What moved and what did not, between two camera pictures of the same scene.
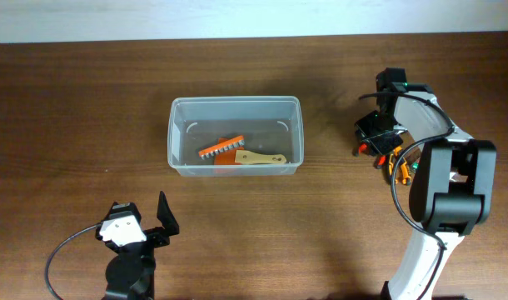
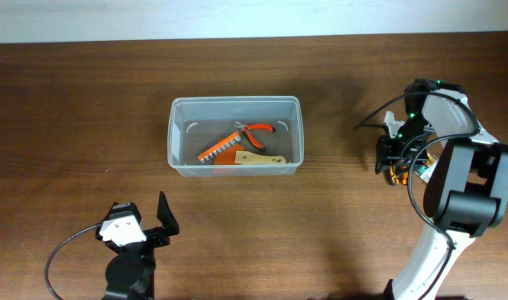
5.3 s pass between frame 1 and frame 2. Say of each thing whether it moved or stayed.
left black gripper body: stayed
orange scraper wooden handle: stayed
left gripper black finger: stayed
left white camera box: stayed
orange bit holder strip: moved
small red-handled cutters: moved
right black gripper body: moved
